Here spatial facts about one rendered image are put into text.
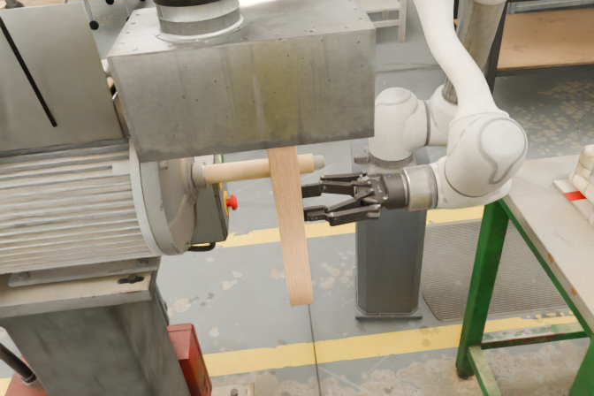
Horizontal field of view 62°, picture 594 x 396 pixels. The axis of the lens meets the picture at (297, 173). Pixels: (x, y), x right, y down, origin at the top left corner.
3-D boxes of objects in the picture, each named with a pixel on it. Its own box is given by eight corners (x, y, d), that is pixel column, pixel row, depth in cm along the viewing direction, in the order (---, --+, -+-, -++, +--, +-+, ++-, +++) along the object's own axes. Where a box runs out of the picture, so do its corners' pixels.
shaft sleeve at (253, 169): (205, 181, 82) (203, 163, 83) (209, 186, 85) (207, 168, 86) (314, 169, 82) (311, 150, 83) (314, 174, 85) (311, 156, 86)
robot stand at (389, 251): (352, 270, 231) (350, 142, 190) (413, 270, 228) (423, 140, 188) (354, 320, 208) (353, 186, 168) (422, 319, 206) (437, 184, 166)
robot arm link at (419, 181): (422, 191, 107) (394, 194, 107) (423, 156, 102) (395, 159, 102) (435, 217, 99) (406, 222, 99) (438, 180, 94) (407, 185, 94)
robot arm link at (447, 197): (419, 169, 107) (434, 148, 95) (490, 160, 108) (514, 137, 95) (430, 217, 104) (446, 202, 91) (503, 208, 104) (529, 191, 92)
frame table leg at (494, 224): (459, 383, 182) (497, 187, 130) (453, 369, 187) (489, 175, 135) (473, 381, 183) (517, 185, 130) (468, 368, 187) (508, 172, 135)
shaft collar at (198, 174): (192, 186, 81) (190, 159, 82) (198, 192, 85) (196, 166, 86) (204, 185, 81) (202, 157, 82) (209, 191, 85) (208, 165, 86)
